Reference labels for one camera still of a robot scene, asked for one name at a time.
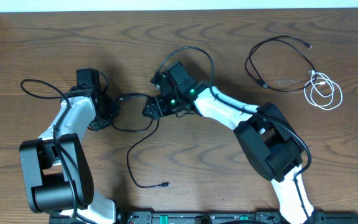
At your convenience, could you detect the black USB cable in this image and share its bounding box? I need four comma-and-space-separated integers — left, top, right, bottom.
244, 35, 318, 93
110, 93, 171, 189

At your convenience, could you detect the white USB cable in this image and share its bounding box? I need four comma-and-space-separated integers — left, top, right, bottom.
303, 69, 344, 111

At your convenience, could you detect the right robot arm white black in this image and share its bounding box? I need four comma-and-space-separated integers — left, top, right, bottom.
142, 84, 314, 223

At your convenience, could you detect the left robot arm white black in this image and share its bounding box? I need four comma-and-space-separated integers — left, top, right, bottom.
19, 90, 119, 223

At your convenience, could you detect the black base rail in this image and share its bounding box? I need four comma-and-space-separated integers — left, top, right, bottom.
48, 212, 358, 224

